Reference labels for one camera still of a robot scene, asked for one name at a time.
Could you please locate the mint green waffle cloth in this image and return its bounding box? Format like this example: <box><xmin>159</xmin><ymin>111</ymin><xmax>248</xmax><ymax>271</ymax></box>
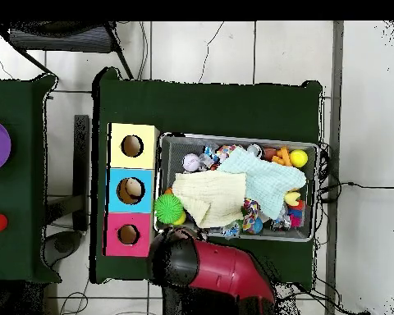
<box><xmin>216</xmin><ymin>146</ymin><xmax>307</xmax><ymax>221</ymax></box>

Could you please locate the black post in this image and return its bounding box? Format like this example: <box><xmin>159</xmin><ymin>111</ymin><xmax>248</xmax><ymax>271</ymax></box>
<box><xmin>72</xmin><ymin>114</ymin><xmax>90</xmax><ymax>232</ymax></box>

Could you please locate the grey rounded base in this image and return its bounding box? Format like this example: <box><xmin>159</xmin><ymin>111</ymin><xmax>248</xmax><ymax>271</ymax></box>
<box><xmin>43</xmin><ymin>230</ymin><xmax>84</xmax><ymax>267</ymax></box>

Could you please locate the black chair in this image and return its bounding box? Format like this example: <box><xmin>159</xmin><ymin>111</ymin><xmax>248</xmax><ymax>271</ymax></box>
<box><xmin>0</xmin><ymin>21</ymin><xmax>134</xmax><ymax>80</ymax></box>

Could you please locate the black cable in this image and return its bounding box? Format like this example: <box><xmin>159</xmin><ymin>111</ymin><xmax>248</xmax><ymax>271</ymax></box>
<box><xmin>316</xmin><ymin>180</ymin><xmax>394</xmax><ymax>204</ymax></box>

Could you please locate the green spiky rubber ball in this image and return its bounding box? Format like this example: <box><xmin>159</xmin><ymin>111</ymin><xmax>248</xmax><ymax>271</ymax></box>
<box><xmin>153</xmin><ymin>193</ymin><xmax>185</xmax><ymax>225</ymax></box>

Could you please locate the globe print ball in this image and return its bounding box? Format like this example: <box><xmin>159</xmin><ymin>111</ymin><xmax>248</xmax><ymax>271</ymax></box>
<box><xmin>250</xmin><ymin>217</ymin><xmax>264</xmax><ymax>235</ymax></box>

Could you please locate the dark green table cloth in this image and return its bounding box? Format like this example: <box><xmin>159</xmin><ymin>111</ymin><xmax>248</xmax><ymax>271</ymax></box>
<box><xmin>0</xmin><ymin>73</ymin><xmax>62</xmax><ymax>285</ymax></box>
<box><xmin>90</xmin><ymin>66</ymin><xmax>324</xmax><ymax>292</ymax></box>

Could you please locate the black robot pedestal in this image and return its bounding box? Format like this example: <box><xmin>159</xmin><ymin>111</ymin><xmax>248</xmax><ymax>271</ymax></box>
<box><xmin>162</xmin><ymin>288</ymin><xmax>241</xmax><ymax>315</ymax></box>

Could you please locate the orange plastic block toy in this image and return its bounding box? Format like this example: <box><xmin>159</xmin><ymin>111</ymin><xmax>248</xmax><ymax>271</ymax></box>
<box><xmin>271</xmin><ymin>146</ymin><xmax>293</xmax><ymax>167</ymax></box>

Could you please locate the pale yellow waffle cloth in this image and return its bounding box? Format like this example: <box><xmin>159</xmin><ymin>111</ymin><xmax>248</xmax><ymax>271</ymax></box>
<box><xmin>171</xmin><ymin>170</ymin><xmax>248</xmax><ymax>229</ymax></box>

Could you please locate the shallow mesh bin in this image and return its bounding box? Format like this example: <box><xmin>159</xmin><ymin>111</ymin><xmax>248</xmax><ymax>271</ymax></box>
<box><xmin>153</xmin><ymin>131</ymin><xmax>319</xmax><ymax>243</ymax></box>

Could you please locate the yellow duck toy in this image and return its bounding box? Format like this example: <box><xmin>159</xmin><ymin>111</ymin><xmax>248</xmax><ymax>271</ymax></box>
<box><xmin>283</xmin><ymin>190</ymin><xmax>302</xmax><ymax>207</ymax></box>

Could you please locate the wooden box with three holes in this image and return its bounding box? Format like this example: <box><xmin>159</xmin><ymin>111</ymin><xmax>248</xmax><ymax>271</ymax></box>
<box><xmin>103</xmin><ymin>122</ymin><xmax>161</xmax><ymax>258</ymax></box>

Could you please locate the white baseball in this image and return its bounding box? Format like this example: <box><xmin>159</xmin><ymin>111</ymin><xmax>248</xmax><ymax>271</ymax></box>
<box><xmin>182</xmin><ymin>153</ymin><xmax>201</xmax><ymax>172</ymax></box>

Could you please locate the yellow ball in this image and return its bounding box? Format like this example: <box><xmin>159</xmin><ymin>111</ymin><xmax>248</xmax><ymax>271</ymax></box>
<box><xmin>289</xmin><ymin>149</ymin><xmax>309</xmax><ymax>168</ymax></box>

